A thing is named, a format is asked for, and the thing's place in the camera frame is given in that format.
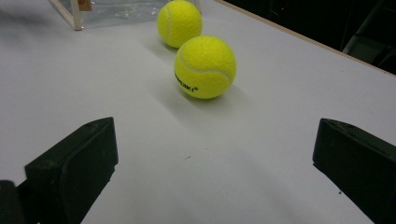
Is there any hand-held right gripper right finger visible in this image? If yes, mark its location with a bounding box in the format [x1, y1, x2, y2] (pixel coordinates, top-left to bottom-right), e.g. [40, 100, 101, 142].
[312, 118, 396, 224]

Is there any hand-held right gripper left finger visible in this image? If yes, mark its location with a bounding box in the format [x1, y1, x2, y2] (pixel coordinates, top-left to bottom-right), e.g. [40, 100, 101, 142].
[16, 117, 120, 224]

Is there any clear plastic bag white trim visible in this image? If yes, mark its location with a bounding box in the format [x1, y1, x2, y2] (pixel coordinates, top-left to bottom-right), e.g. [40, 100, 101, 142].
[48, 0, 202, 32]

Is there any yellow tennis ball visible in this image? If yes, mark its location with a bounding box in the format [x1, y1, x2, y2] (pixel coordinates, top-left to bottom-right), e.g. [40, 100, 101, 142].
[173, 35, 237, 100]
[156, 0, 204, 49]

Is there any dark stand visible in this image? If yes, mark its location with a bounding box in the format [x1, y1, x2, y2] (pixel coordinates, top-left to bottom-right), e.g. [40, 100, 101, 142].
[340, 0, 396, 76]

